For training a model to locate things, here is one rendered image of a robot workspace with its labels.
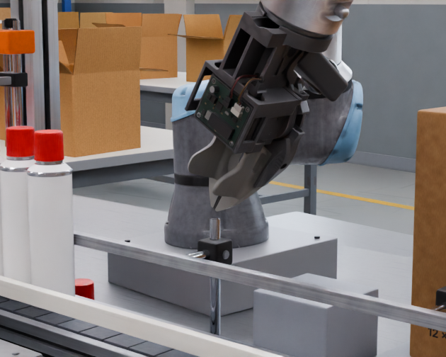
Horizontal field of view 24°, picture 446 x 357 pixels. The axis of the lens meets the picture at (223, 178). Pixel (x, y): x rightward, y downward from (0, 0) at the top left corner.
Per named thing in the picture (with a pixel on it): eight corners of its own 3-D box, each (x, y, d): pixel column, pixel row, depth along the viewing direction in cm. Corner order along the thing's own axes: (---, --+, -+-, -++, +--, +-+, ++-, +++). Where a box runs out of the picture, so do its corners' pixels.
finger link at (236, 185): (183, 215, 97) (219, 135, 93) (224, 206, 101) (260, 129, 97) (204, 236, 96) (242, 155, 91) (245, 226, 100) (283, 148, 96)
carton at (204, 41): (163, 82, 574) (163, 14, 567) (225, 78, 601) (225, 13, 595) (210, 87, 541) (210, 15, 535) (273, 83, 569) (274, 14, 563)
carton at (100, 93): (-35, 148, 319) (-40, 25, 312) (90, 132, 356) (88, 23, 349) (50, 162, 291) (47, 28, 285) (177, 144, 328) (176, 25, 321)
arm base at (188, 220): (142, 241, 148) (139, 173, 147) (212, 224, 159) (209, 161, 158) (221, 254, 138) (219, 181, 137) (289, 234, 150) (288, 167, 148)
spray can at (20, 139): (-6, 296, 125) (-12, 127, 121) (28, 287, 128) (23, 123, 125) (22, 304, 121) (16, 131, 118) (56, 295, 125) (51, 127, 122)
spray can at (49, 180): (22, 303, 122) (16, 130, 118) (59, 295, 125) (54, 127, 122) (47, 313, 118) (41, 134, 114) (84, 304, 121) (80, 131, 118)
